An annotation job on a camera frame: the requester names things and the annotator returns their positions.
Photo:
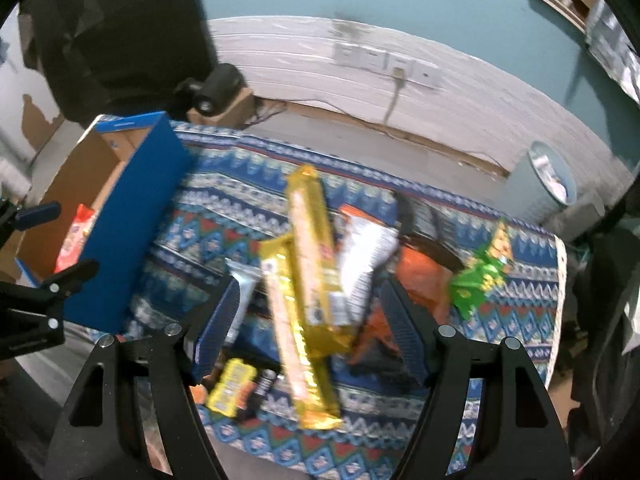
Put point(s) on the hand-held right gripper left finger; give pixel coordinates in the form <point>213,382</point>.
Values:
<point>220,320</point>

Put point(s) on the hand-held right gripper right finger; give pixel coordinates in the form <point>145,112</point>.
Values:
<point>405,330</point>

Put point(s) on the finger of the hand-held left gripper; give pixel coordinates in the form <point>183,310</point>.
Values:
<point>50,287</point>
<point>37,212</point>

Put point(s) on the red and white snack packet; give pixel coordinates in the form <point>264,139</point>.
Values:
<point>75,240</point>

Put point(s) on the silver and blue snack wrapper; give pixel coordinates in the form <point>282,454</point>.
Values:
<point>245,280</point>

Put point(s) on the orange snack bag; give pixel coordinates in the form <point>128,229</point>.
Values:
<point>420,275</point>

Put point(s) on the small yellow snack packet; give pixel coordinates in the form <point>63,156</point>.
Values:
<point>227,385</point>

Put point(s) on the long yellow biscuit packet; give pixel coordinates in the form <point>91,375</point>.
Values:
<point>312,240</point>
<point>287,320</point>

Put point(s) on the small black snack packet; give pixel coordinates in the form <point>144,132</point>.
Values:
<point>262,385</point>

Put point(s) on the silver snack bag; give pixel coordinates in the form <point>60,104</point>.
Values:
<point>360,260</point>

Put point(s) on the green snack packet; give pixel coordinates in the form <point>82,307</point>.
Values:
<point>475,280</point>

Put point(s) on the blue cardboard box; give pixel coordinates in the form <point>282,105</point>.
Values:
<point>130,220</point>

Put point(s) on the blue patterned tablecloth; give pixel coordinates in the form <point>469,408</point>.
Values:
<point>210,225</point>

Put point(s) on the grey trash bin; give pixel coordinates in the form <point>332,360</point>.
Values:
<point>530,185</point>

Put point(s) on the small brown cardboard box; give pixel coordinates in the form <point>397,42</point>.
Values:
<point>235,110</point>

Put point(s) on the wooden board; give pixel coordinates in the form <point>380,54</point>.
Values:
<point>555,5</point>

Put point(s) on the black security camera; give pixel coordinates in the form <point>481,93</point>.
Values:
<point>220,85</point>

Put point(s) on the white wall socket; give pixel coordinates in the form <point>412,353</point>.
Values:
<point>429,75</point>
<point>374,59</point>
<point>346,55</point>
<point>400,66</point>

